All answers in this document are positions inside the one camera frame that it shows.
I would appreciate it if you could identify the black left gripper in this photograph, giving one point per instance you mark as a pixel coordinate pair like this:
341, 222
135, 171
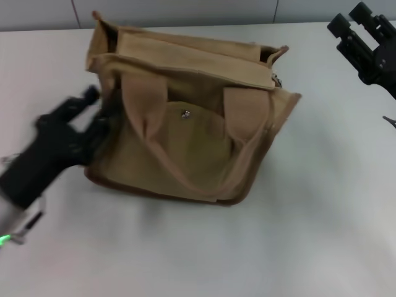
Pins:
46, 154

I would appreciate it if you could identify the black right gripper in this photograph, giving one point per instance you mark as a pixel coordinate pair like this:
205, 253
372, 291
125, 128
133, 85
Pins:
386, 68

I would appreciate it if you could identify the khaki canvas food bag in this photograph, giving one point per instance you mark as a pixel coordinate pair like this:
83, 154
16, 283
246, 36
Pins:
191, 139

